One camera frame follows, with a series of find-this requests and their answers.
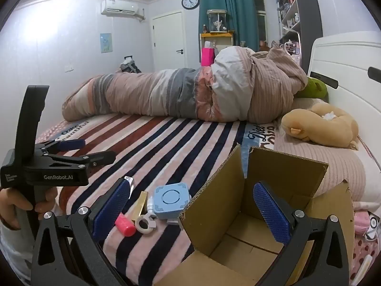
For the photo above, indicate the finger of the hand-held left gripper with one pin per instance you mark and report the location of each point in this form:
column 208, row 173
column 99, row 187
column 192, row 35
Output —
column 71, row 144
column 98, row 158

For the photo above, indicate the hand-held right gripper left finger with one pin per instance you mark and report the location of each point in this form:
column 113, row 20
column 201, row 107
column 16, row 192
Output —
column 110, row 211

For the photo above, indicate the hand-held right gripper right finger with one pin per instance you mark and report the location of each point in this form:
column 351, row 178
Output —
column 271, row 217

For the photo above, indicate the pink plastic cylinder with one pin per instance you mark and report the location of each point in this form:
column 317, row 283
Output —
column 125, row 225

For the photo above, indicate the gold tube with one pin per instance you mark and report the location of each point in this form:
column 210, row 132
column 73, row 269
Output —
column 140, row 204

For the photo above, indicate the white bottle with clear cap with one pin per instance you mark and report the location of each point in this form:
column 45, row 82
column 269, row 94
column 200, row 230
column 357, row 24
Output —
column 130, row 183

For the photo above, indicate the white tape dispenser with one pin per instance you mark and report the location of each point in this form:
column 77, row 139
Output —
column 151, row 207

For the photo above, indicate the brown cardboard box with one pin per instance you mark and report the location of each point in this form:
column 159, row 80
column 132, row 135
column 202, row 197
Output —
column 226, row 190

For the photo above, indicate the blue square plastic device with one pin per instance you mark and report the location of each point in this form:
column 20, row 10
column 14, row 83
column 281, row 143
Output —
column 171, row 198

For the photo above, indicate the person's left forearm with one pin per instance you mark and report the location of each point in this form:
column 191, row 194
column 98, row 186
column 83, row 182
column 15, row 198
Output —
column 13, row 250

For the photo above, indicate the person's left hand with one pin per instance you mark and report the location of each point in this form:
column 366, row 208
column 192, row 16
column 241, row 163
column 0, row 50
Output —
column 15, row 205

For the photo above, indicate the striped fleece blanket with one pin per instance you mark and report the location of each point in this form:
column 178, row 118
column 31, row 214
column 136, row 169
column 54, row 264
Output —
column 166, row 143

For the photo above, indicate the pink ribbed pillow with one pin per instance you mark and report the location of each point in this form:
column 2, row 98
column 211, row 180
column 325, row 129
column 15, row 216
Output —
column 312, row 161

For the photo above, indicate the pink and grey quilt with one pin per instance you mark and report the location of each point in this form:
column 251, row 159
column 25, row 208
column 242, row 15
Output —
column 148, row 92

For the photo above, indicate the pink plush toy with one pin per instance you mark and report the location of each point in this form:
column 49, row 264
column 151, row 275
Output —
column 367, row 223

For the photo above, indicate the pink polka dot cloth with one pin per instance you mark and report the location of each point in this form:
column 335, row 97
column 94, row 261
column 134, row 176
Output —
column 364, row 256

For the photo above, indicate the brown plush toy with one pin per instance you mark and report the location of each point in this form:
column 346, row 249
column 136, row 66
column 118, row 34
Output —
column 327, row 131

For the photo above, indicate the white door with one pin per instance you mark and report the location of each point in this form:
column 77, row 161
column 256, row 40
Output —
column 168, row 41

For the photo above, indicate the green plush toy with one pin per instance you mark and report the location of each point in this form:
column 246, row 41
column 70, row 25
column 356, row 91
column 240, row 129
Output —
column 315, row 88

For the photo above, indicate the white air conditioner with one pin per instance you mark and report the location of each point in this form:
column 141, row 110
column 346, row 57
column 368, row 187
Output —
column 120, row 7

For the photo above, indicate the pink bag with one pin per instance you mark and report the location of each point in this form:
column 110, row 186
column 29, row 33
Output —
column 207, row 57

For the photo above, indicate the yellow side table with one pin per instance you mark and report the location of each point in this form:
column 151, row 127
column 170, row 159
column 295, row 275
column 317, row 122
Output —
column 217, row 35

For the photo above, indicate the white bed headboard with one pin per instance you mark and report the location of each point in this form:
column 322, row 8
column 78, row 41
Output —
column 351, row 62

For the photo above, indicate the glass display case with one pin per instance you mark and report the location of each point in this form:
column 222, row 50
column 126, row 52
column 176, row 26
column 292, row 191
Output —
column 218, row 20

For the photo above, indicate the teal curtain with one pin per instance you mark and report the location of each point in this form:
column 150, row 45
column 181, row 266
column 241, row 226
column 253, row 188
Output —
column 235, row 12

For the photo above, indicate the tall storage shelf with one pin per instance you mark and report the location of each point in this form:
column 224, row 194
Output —
column 309, row 6

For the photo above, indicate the small wall poster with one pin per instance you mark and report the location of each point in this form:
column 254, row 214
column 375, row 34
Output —
column 105, row 42

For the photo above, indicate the round wall clock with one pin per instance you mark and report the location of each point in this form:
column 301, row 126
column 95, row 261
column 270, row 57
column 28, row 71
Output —
column 190, row 1

